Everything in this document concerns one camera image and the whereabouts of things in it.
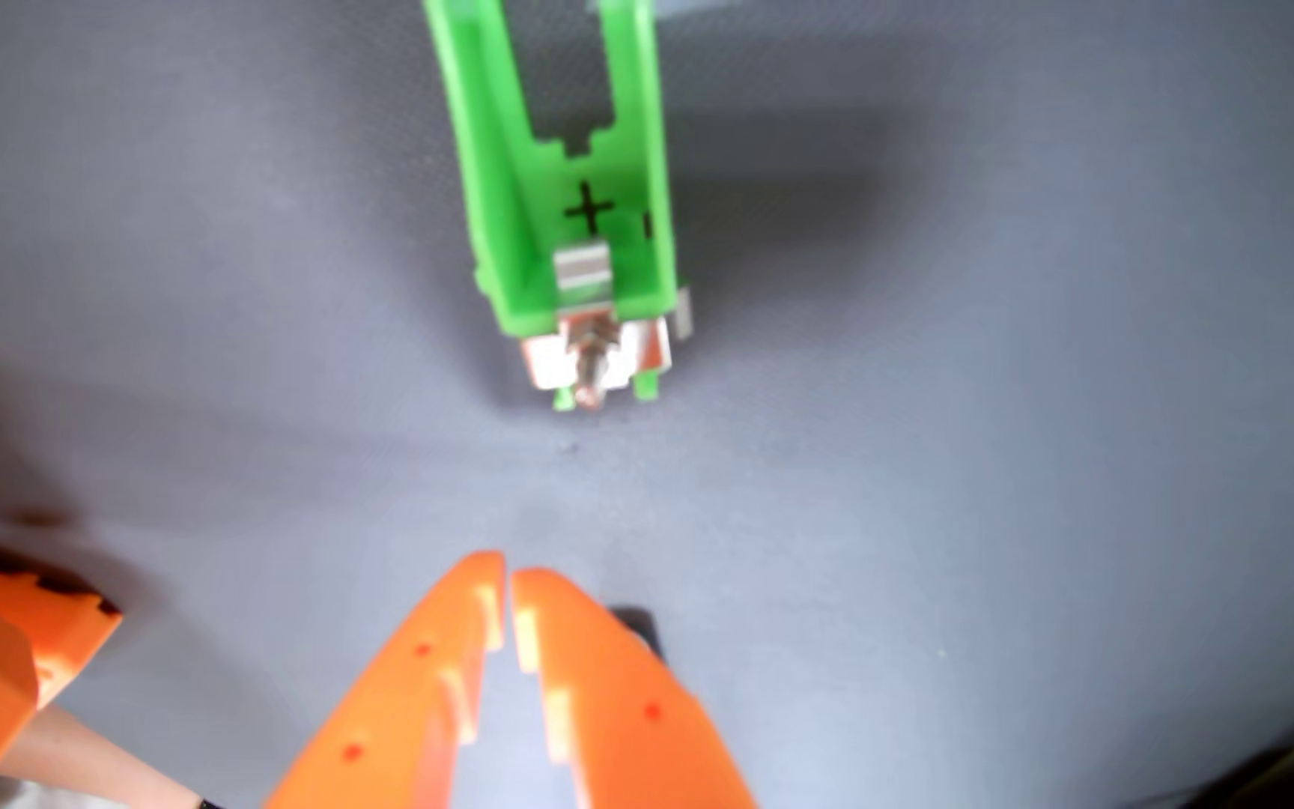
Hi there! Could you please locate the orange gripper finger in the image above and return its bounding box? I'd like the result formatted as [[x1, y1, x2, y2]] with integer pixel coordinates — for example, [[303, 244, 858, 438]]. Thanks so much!
[[263, 548, 508, 809], [510, 565, 763, 809]]

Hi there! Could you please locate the green battery holder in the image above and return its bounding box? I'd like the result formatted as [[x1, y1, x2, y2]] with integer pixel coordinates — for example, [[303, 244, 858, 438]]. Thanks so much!
[[420, 0, 696, 413]]

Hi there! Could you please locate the person's bare hand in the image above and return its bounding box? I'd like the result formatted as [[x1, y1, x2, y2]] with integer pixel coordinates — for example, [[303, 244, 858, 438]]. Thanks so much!
[[0, 706, 208, 809]]

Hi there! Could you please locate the grey fabric mat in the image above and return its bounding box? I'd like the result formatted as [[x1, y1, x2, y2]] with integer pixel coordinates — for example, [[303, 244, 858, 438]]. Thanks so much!
[[0, 0, 1294, 809]]

